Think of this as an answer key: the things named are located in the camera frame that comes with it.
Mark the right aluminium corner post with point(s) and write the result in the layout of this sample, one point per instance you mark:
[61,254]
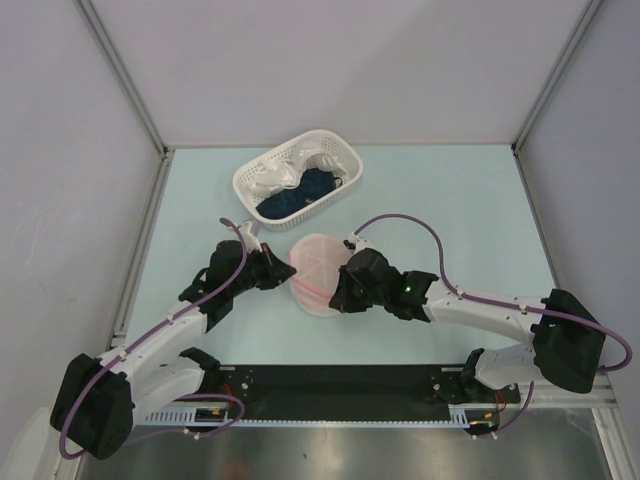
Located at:
[569,49]

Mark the dark blue bra in basket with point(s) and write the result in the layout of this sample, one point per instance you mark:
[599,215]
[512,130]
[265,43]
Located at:
[314,185]

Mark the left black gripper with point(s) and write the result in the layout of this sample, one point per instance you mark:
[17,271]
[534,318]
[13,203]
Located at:
[276,271]

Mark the pink mesh laundry bag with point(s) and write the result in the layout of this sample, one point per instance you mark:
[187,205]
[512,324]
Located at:
[317,259]

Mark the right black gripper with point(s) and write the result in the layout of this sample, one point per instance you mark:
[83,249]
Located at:
[342,300]

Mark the aluminium corner post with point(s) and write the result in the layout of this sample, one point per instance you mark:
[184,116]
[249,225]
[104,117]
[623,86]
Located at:
[569,49]
[112,57]

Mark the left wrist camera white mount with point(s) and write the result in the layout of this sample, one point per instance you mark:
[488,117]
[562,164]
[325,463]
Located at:
[248,233]

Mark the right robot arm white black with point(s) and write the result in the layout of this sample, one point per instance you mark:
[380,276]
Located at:
[555,338]

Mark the white cable duct strip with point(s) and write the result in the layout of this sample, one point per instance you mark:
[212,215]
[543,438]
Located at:
[185,417]

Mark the left aluminium corner post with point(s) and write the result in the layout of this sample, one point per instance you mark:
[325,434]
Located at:
[112,57]

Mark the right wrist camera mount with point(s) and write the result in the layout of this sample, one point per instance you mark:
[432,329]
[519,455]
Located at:
[355,243]

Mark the white object bottom left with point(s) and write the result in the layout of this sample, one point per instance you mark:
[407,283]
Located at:
[34,453]

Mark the white bra in basket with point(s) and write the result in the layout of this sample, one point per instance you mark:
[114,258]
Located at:
[280,174]

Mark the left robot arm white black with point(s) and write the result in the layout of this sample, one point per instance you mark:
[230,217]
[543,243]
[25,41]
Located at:
[101,399]

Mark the white plastic perforated basket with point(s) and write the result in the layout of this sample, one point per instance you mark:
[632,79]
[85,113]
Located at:
[333,143]

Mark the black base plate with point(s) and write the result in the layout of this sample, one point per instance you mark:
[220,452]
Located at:
[287,406]

